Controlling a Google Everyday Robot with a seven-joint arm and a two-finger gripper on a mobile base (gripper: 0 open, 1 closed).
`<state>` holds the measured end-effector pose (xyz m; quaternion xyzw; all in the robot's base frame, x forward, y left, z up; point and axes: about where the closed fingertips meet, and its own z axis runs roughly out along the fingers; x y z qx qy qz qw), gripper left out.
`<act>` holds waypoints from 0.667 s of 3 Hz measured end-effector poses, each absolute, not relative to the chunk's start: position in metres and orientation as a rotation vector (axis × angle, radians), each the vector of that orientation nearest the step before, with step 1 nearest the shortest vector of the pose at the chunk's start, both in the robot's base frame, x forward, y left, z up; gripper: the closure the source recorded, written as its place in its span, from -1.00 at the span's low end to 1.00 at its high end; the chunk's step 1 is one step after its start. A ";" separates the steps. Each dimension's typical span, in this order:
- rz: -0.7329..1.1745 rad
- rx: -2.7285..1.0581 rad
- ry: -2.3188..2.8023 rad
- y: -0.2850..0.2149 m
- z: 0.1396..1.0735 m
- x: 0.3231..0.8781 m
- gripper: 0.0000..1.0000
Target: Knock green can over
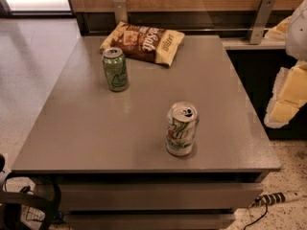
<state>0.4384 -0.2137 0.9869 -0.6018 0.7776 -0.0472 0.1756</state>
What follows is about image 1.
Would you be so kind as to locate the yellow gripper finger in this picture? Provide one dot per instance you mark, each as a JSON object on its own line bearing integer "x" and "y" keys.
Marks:
{"x": 279, "y": 31}
{"x": 289, "y": 94}

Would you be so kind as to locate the green soda can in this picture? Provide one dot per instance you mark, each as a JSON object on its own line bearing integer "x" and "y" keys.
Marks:
{"x": 114, "y": 63}

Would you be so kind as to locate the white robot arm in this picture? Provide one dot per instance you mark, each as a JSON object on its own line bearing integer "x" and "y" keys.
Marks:
{"x": 296, "y": 35}

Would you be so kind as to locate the white 7up soda can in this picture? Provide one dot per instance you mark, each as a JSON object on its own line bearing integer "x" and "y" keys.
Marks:
{"x": 182, "y": 123}

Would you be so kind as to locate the white power strip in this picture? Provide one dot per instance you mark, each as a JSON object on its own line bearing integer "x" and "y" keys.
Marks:
{"x": 276, "y": 198}

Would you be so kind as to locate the brown sea salt chip bag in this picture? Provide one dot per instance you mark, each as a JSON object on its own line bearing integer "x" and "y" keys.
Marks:
{"x": 145, "y": 43}

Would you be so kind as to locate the right metal wall bracket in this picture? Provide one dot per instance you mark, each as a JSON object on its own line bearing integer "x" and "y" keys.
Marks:
{"x": 256, "y": 31}

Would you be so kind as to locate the metal wall bracket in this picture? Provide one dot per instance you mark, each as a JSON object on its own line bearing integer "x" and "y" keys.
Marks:
{"x": 256, "y": 31}
{"x": 120, "y": 11}

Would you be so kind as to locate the left metal wall bracket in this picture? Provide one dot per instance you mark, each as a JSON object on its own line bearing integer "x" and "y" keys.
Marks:
{"x": 120, "y": 11}

